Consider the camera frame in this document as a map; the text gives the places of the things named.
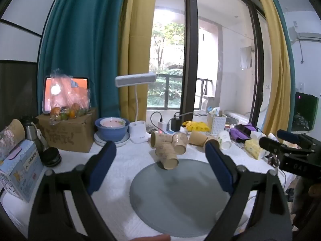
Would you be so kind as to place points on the black appliance with red light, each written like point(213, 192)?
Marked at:
point(304, 113)

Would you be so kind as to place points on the black phone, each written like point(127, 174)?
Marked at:
point(244, 129)

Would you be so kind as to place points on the balcony railing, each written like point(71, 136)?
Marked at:
point(173, 87)

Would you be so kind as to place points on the plain brown paper cup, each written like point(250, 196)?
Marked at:
point(196, 137)
point(212, 138)

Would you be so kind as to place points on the dark sliding door frame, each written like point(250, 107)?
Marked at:
point(189, 42)

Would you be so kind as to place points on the white box appliance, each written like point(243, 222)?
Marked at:
point(237, 117)

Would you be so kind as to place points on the black round lid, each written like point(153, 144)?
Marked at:
point(51, 157)

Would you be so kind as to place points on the blue bowl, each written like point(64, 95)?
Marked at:
point(112, 133)

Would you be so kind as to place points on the steel thermos flask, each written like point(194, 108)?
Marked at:
point(31, 130)

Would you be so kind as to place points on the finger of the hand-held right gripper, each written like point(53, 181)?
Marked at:
point(288, 136)
point(272, 146)

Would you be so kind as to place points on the white plastic basket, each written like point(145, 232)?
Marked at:
point(216, 124)

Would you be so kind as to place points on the pink bowl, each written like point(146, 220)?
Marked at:
point(112, 123)

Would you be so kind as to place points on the yellow curtain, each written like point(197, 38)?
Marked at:
point(274, 67)
point(135, 35)

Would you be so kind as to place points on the black charger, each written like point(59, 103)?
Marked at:
point(175, 125)

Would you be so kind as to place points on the white air conditioner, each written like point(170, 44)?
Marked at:
point(304, 34)

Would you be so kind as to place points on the white power strip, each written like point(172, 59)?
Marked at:
point(160, 131)

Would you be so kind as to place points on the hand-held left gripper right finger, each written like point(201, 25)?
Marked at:
point(218, 166)

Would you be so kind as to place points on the white charger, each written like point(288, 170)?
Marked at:
point(163, 126)

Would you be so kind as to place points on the grey round mat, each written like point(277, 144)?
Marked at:
point(180, 193)

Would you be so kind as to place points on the large patterned paper cup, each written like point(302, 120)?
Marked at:
point(12, 135)

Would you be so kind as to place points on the white paper cup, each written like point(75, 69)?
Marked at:
point(224, 137)

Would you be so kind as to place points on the white desk lamp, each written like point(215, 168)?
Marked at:
point(135, 79)

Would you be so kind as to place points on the purple cloth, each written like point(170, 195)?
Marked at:
point(237, 133)

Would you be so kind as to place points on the cardboard box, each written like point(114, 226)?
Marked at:
point(67, 135)

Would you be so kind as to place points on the pale blue plate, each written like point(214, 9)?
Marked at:
point(100, 141)

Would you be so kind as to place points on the tablet with lit screen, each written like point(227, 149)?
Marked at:
point(49, 90)

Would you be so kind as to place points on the brown patterned paper cup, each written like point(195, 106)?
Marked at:
point(165, 155)
point(161, 138)

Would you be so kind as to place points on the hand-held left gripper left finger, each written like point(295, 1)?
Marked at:
point(102, 165)

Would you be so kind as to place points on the hanging white cloth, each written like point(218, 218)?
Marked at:
point(245, 57)

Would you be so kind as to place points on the yellow tissue pack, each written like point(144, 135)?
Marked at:
point(253, 149)

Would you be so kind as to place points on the blue cartoon tissue box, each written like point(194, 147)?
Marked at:
point(17, 173)

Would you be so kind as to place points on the plastic bag of fruit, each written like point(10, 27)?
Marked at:
point(67, 98)

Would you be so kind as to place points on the person's left hand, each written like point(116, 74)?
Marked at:
point(153, 238)

